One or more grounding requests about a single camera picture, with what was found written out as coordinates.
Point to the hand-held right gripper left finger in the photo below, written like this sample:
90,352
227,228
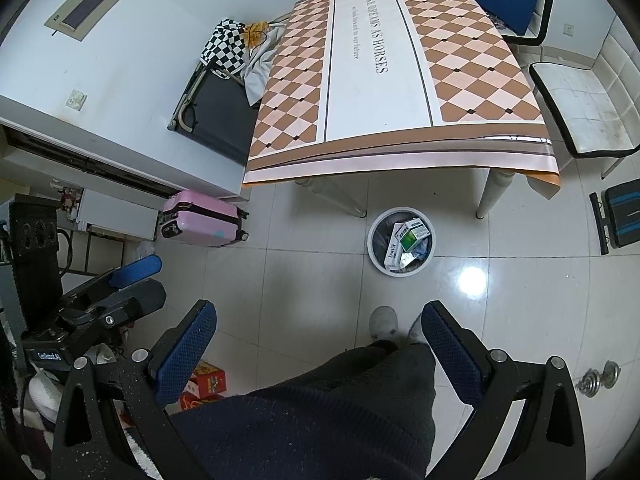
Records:
187,355

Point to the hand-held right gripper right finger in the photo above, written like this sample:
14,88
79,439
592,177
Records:
450,350

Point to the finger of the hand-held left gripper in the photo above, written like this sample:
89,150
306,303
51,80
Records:
142,300
135,270

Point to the white medicine box blue print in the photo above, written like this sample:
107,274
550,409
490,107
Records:
392,251

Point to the white round trash bin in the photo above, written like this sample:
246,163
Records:
375,255

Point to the white green medicine box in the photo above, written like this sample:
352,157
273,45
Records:
414,234

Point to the red cardboard box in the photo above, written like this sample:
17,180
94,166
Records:
205,385

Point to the person's grey shoe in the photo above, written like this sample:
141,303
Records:
384,321

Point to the pink suitcase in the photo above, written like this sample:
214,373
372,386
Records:
200,217

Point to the black perforated panel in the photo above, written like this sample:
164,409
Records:
37,255

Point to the person's dark pants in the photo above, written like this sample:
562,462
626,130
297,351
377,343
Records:
310,425

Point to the metal dumbbell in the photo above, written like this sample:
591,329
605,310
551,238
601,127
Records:
597,380

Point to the white table leg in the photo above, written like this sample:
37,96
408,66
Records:
492,192
335,197

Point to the black suitcase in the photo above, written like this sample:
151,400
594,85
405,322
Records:
220,115

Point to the black step platform blue stripe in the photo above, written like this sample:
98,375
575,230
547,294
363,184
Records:
622,215

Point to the grey cloth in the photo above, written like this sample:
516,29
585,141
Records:
257,72

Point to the black white checkered cloth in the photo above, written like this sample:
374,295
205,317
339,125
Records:
222,50

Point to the yellow cloth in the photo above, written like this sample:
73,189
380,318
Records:
259,34

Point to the table with diamond-pattern cloth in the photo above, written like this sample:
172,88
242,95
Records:
370,90

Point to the white padded bench chair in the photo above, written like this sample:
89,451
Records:
585,110

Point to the beige wall panel box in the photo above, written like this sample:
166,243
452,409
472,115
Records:
82,10

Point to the white chair black frame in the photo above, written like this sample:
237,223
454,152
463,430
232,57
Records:
545,0

